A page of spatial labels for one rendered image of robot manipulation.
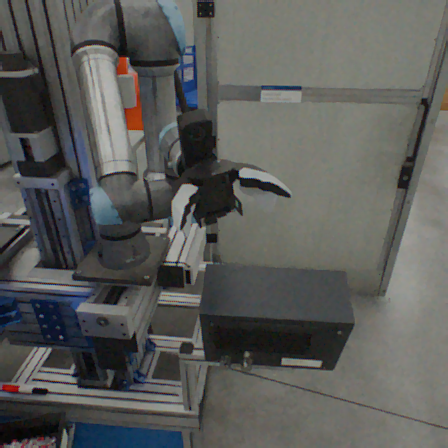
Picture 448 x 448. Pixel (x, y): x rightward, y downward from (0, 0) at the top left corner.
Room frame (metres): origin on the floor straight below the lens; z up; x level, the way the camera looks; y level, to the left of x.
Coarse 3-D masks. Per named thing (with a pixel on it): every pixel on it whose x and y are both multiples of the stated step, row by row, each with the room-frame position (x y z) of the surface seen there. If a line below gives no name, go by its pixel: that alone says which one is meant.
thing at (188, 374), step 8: (184, 344) 0.54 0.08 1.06; (192, 344) 0.54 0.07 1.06; (184, 352) 0.52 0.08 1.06; (192, 352) 0.52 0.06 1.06; (184, 368) 0.52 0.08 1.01; (192, 368) 0.51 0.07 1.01; (184, 376) 0.52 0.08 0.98; (192, 376) 0.51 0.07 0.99; (184, 384) 0.52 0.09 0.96; (192, 384) 0.51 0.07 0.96; (184, 392) 0.52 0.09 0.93; (192, 392) 0.51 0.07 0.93; (184, 400) 0.52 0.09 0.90; (192, 400) 0.52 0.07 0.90; (184, 408) 0.52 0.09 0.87; (192, 408) 0.52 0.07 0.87
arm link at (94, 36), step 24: (96, 0) 0.90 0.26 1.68; (96, 24) 0.84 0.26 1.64; (72, 48) 0.82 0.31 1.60; (96, 48) 0.81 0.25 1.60; (96, 72) 0.78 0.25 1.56; (96, 96) 0.75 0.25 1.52; (120, 96) 0.78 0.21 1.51; (96, 120) 0.72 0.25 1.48; (120, 120) 0.73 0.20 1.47; (96, 144) 0.69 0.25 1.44; (120, 144) 0.69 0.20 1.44; (96, 168) 0.67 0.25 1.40; (120, 168) 0.66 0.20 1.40; (96, 192) 0.62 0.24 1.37; (120, 192) 0.62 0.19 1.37; (144, 192) 0.63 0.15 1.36; (96, 216) 0.59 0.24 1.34; (120, 216) 0.61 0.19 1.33; (144, 216) 0.62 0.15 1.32
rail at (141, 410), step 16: (16, 384) 0.58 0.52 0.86; (32, 384) 0.58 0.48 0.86; (0, 400) 0.55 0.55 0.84; (16, 400) 0.55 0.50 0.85; (32, 400) 0.54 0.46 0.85; (48, 400) 0.54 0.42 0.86; (64, 400) 0.54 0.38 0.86; (80, 400) 0.54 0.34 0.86; (96, 400) 0.54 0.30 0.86; (112, 400) 0.54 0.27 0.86; (128, 400) 0.55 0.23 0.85; (144, 400) 0.55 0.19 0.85; (160, 400) 0.54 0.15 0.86; (176, 400) 0.54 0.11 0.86; (16, 416) 0.55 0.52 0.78; (32, 416) 0.55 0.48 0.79; (80, 416) 0.54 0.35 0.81; (96, 416) 0.53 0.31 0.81; (112, 416) 0.53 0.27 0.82; (128, 416) 0.52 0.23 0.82; (144, 416) 0.52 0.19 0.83; (160, 416) 0.52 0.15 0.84; (176, 416) 0.52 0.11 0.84; (192, 416) 0.51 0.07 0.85
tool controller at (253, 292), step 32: (224, 288) 0.50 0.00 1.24; (256, 288) 0.50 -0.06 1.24; (288, 288) 0.50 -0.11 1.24; (320, 288) 0.50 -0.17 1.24; (224, 320) 0.45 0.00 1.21; (256, 320) 0.45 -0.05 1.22; (288, 320) 0.44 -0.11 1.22; (320, 320) 0.44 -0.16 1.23; (352, 320) 0.44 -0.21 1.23; (224, 352) 0.48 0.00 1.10; (256, 352) 0.47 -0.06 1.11; (288, 352) 0.47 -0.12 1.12; (320, 352) 0.46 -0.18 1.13
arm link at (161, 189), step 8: (168, 176) 0.66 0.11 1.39; (152, 184) 0.65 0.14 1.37; (160, 184) 0.66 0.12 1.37; (168, 184) 0.66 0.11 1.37; (152, 192) 0.64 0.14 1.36; (160, 192) 0.64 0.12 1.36; (168, 192) 0.64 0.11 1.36; (152, 200) 0.63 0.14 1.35; (160, 200) 0.63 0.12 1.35; (168, 200) 0.64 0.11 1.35; (160, 208) 0.63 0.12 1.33; (168, 208) 0.64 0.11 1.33; (160, 216) 0.64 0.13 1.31; (192, 216) 0.65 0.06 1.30
